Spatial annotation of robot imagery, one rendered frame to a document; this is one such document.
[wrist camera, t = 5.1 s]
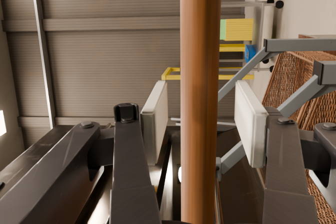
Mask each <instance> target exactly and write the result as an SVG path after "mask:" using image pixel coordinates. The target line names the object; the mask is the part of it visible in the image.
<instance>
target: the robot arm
mask: <svg viewBox="0 0 336 224"><path fill-rule="evenodd" d="M113 111H114V127H112V128H107V129H100V124H99V123H98V122H95V121H83V122H81V123H78V124H76V125H75V126H74V127H73V128H72V129H71V130H70V131H69V132H68V133H67V134H66V135H65V136H64V137H63V138H62V139H61V140H60V141H59V142H58V143H57V144H56V145H55V146H54V147H53V148H52V149H51V150H50V151H49V152H48V153H47V154H45V155H44V156H43V157H42V158H41V159H40V160H39V161H38V162H37V163H36V164H35V165H34V166H33V167H32V168H31V169H30V170H29V171H28V172H27V173H26V174H25V175H24V176H23V177H22V178H21V179H20V180H19V181H18V182H17V183H16V184H15V185H14V186H13V187H12V188H11V189H10V190H9V191H8V192H7V193H6V194H5V195H4V196H3V197H2V198H1V199H0V224H75V222H76V220H77V219H78V217H79V215H80V213H81V211H82V210H83V208H84V206H85V204H86V202H87V200H88V199H89V197H90V195H91V193H92V191H93V190H94V188H95V186H96V184H97V182H98V181H99V179H100V177H101V175H102V173H103V172H104V166H109V165H113V180H112V189H111V190H110V208H109V224H192V223H188V222H183V221H178V220H161V215H160V211H159V206H158V201H157V196H156V191H155V187H154V185H152V182H151V177H150V172H149V167H148V166H155V164H157V162H158V158H159V154H160V150H161V146H162V142H163V138H164V134H165V130H166V126H167V122H168V82H166V81H165V80H158V82H157V83H156V84H155V86H154V88H153V90H152V92H151V94H150V96H149V98H148V99H147V101H146V103H145V105H144V107H139V105H138V104H136V103H120V104H117V105H115V106H114V107H113ZM234 120H235V123H236V126H237V129H238V132H239V135H240V138H241V141H242V144H243V147H244V150H245V153H246V156H247V159H248V162H249V165H250V166H252V168H263V167H264V166H265V164H266V156H267V164H266V178H265V191H264V205H263V218H262V224H319V219H318V214H317V208H316V203H315V198H314V196H313V195H309V190H308V184H307V178H306V172H305V169H306V170H309V176H310V177H311V179H312V180H313V182H314V183H315V185H316V186H317V188H318V189H319V191H320V192H321V194H322V195H323V197H324V198H325V200H326V201H327V203H328V204H329V206H330V207H331V209H332V210H333V212H334V213H335V215H336V123H331V122H323V123H317V124H315V126H314V131H310V130H303V129H299V128H298V123H297V122H296V121H294V120H292V119H289V118H286V117H284V116H283V115H282V114H281V113H280V111H279V110H278V109H276V108H274V107H272V106H263V105H262V104H261V102H260V101H259V99H258V98H257V96H256V95H255V93H254V92H253V90H252V89H251V87H250V86H249V84H248V83H247V82H246V81H245V80H237V82H235V106H234Z"/></svg>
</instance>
